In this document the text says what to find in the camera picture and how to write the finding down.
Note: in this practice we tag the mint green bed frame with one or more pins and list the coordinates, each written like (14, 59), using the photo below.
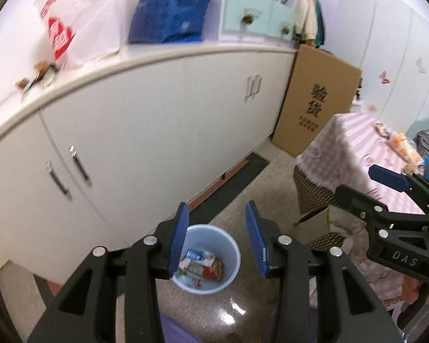
(417, 127)

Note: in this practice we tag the light blue trash bin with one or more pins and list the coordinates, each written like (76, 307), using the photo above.
(211, 239)

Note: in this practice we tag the small clutter on counter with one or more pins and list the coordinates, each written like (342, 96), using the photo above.
(45, 74)

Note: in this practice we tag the mint green drawer unit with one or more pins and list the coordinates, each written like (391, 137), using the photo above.
(263, 22)

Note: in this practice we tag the orange snack bag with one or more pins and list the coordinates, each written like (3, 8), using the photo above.
(404, 149)

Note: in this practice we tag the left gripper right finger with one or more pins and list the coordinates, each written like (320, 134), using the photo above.
(323, 297)

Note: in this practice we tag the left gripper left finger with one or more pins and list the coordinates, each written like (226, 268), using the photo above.
(84, 310)

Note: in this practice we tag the pink checkered tablecloth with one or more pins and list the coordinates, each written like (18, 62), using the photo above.
(342, 153)

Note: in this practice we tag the blue shopping bag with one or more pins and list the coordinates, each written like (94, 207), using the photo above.
(168, 21)

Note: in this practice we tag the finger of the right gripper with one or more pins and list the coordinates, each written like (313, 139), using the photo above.
(355, 202)
(389, 178)

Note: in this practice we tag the brown cardboard box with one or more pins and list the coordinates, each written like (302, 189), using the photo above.
(321, 86)

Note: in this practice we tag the hanging clothes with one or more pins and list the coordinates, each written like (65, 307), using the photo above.
(309, 26)

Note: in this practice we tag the red white candy wrapper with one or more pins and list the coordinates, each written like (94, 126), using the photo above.
(201, 265)

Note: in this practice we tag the white curved cabinet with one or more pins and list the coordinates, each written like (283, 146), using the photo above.
(105, 154)

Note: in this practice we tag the white red plastic bag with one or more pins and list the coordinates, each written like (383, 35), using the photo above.
(81, 30)

